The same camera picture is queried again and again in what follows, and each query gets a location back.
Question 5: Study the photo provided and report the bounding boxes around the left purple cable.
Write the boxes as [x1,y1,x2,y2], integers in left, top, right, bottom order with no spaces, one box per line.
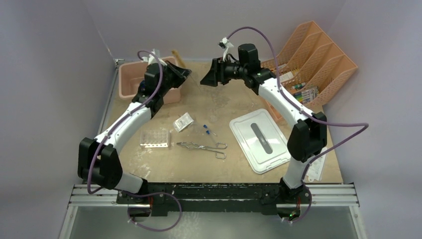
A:
[87,50,183,231]

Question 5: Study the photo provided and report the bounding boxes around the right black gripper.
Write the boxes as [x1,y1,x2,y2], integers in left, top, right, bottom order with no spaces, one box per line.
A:
[202,57,248,87]

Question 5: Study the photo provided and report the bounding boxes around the white packet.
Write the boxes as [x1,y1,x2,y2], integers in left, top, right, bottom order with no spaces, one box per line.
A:
[173,113,194,132]

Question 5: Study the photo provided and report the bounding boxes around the orange mesh file organizer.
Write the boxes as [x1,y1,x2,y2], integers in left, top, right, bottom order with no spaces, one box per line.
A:
[261,21,358,109]

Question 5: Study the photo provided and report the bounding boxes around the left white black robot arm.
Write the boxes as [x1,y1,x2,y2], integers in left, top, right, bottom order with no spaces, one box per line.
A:
[77,61,191,204]

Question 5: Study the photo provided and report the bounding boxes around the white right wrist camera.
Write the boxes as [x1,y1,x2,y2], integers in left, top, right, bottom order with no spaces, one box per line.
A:
[218,37,234,61]

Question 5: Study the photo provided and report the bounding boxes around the pink plastic bin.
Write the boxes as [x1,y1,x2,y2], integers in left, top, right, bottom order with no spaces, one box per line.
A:
[118,61,182,105]

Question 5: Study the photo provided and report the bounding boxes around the aluminium rail frame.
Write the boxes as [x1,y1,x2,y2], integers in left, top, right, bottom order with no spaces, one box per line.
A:
[59,59,368,239]

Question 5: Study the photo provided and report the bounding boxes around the metal crucible tongs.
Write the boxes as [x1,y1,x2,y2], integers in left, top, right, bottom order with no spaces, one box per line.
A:
[176,141,227,159]

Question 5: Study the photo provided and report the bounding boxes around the clear well plate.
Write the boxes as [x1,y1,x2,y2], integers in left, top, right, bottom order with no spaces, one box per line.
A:
[140,129,170,148]

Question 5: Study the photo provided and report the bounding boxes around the set of coloured markers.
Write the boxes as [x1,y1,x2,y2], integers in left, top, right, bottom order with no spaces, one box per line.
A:
[293,87,319,104]

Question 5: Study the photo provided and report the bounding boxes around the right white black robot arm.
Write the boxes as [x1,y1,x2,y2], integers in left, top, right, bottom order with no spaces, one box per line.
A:
[200,43,327,203]

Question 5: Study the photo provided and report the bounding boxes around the white plastic bin lid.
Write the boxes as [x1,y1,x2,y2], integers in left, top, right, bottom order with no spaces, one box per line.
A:
[229,109,291,174]

